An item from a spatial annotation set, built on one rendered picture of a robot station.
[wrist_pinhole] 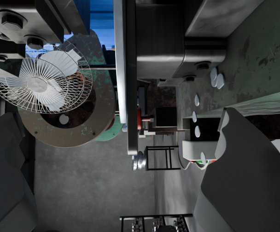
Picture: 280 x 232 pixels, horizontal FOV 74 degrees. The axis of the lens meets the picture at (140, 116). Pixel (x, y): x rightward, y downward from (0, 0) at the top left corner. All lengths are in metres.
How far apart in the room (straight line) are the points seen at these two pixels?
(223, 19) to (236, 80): 0.07
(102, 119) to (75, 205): 6.18
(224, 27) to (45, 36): 0.27
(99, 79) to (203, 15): 1.48
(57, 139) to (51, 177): 5.94
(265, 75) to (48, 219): 7.99
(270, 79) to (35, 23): 0.30
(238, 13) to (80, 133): 1.53
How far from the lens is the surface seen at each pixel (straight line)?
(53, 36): 0.36
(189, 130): 0.52
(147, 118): 0.60
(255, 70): 0.23
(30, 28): 0.35
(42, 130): 1.77
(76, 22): 0.39
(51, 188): 7.70
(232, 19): 0.25
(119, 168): 7.02
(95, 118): 1.63
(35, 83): 1.18
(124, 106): 0.20
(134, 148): 0.21
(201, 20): 0.24
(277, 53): 0.21
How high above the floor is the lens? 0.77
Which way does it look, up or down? 2 degrees down
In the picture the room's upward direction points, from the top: 91 degrees counter-clockwise
